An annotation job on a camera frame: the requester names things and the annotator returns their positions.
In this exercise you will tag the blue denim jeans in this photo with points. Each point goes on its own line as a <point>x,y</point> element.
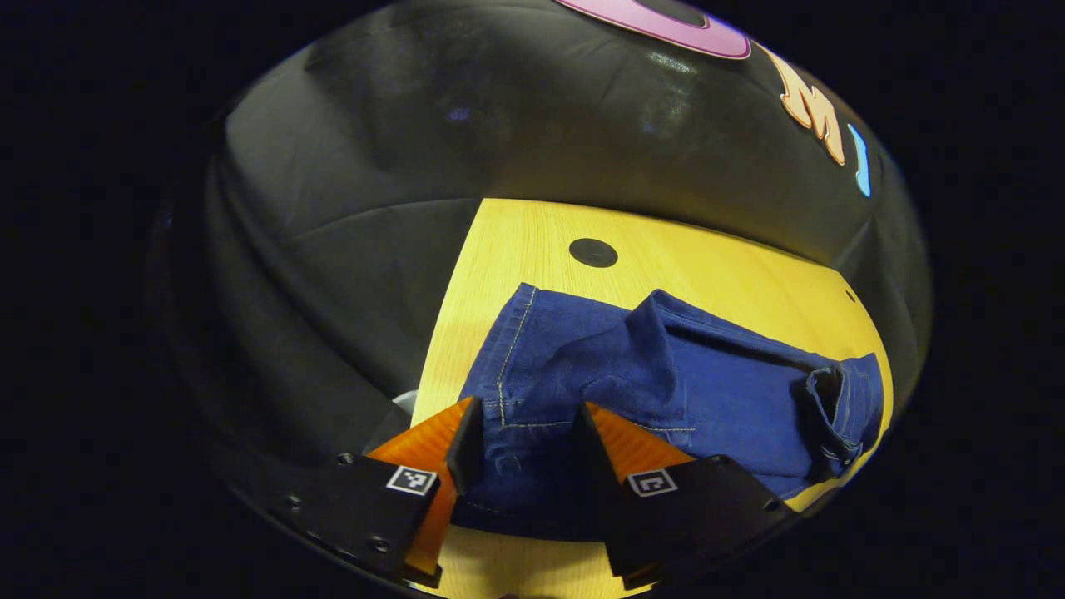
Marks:
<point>666,374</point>

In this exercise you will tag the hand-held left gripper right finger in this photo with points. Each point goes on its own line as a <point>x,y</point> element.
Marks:
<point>699,507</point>

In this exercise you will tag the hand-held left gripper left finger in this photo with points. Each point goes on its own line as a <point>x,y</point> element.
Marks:
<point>374,499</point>

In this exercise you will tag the black backdrop cloth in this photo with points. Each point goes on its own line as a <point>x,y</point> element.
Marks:
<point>374,166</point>

